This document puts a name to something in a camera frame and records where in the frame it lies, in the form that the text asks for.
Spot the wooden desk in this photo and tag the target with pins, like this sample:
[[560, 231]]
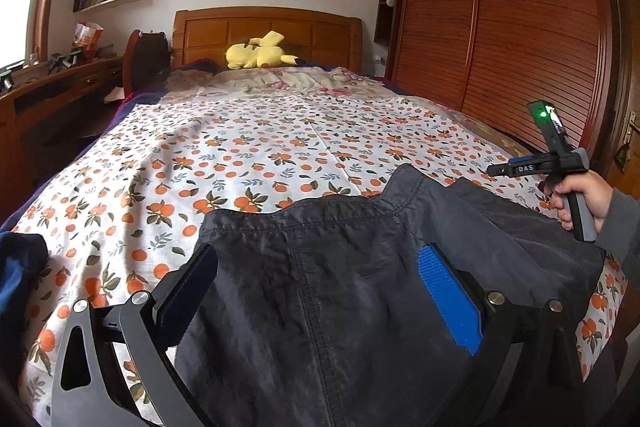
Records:
[[60, 87]]

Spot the floral quilt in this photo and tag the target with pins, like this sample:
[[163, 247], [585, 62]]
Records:
[[280, 82]]

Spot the orange-print bed sheet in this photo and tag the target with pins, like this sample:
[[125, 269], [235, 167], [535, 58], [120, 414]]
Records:
[[250, 147]]

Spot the yellow plush toy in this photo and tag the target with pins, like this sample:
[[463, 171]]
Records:
[[250, 54]]

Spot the black jacket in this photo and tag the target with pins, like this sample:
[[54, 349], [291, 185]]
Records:
[[325, 282]]

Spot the wooden headboard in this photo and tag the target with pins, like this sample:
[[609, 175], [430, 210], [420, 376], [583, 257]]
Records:
[[300, 27]]

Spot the dark small desk object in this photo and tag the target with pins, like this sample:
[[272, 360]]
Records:
[[62, 62]]

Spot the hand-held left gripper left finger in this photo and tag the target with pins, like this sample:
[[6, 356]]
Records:
[[190, 287]]

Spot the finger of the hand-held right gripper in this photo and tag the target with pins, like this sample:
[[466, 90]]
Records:
[[525, 169]]

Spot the wooden wardrobe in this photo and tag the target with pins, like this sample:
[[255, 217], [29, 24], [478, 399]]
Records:
[[525, 7]]

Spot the black backpack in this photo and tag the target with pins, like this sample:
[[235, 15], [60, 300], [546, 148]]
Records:
[[152, 57]]

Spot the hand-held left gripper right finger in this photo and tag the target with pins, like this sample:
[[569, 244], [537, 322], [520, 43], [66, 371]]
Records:
[[445, 292]]

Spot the wall socket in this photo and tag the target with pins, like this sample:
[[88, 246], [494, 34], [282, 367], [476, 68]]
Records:
[[379, 60]]

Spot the person's right hand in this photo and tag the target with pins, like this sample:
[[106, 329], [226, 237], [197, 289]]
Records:
[[597, 197]]

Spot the orange paper bag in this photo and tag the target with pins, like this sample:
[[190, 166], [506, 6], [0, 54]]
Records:
[[87, 37]]

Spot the navy blue garment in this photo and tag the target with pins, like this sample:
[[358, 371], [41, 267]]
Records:
[[20, 277]]

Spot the person's right forearm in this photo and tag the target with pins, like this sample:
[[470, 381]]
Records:
[[622, 227]]

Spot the wooden chair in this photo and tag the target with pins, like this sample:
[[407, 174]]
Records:
[[129, 57]]

